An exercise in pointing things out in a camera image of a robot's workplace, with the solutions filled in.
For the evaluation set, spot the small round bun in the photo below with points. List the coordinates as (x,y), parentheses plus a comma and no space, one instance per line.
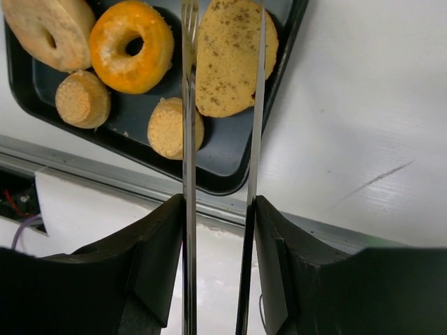
(82,100)
(165,128)

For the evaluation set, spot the small round bun left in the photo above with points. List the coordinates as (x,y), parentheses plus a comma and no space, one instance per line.
(82,100)

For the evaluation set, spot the metal tongs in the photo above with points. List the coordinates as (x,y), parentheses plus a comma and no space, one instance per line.
(190,21)

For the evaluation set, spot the orange glazed donut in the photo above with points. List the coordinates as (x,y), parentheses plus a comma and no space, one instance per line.
(131,47)

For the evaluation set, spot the small round bun right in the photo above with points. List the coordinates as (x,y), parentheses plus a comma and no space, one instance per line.
(165,128)

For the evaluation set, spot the speckled bread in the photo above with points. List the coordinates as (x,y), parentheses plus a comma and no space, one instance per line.
(227,60)

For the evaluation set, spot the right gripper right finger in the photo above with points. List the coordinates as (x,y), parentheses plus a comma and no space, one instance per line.
(310,287)

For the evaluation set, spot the plain beige bagel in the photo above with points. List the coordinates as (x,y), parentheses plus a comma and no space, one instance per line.
(54,32)

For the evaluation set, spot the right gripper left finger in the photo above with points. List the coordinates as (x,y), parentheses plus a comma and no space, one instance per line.
(121,284)

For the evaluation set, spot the aluminium rail front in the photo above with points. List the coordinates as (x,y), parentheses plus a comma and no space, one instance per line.
(225,208)

